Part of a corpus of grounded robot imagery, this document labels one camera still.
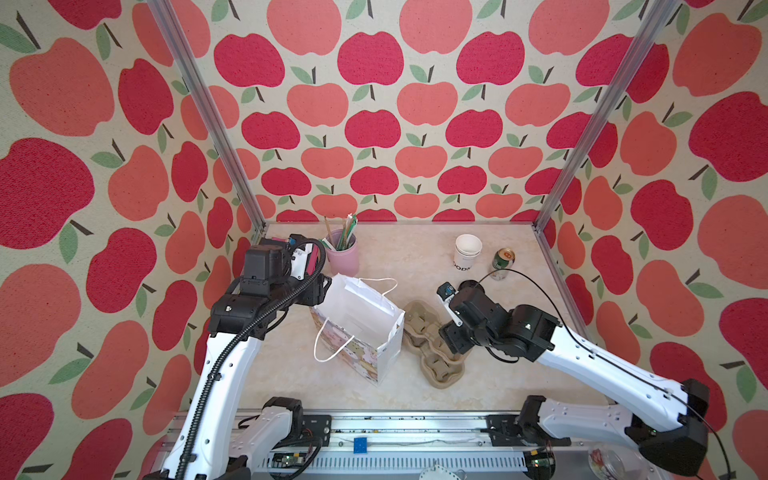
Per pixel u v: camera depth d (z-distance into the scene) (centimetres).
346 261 101
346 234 96
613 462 64
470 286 99
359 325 91
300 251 60
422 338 81
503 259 97
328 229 96
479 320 53
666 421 39
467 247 104
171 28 72
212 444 37
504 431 73
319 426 75
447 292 64
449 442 73
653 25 71
